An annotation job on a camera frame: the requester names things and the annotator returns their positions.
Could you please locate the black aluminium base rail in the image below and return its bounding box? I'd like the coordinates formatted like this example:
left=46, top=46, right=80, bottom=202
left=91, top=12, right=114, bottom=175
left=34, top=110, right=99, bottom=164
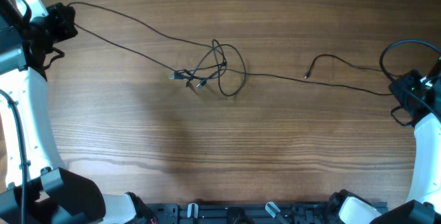
left=148, top=201, right=343, bottom=224

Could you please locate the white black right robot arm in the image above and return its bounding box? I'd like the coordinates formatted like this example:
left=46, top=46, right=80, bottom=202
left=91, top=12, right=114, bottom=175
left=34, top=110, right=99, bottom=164
left=323, top=61, right=440, bottom=223

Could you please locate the black USB cable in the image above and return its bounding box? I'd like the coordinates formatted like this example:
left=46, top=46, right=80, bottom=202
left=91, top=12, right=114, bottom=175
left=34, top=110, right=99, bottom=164
left=168, top=39, right=393, bottom=97
left=67, top=1, right=247, bottom=97

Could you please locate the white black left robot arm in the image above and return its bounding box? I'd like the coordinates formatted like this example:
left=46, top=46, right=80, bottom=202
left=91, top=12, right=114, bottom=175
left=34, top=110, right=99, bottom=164
left=1, top=0, right=156, bottom=223

